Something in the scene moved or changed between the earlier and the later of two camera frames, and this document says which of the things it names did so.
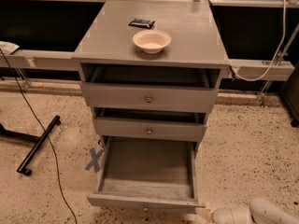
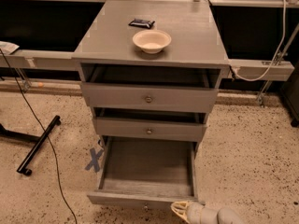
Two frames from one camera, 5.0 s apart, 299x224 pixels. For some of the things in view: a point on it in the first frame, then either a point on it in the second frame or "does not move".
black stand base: (13, 134) does not move
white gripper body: (221, 216) to (195, 212)
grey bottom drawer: (148, 174) does not move
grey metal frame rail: (42, 59) does not move
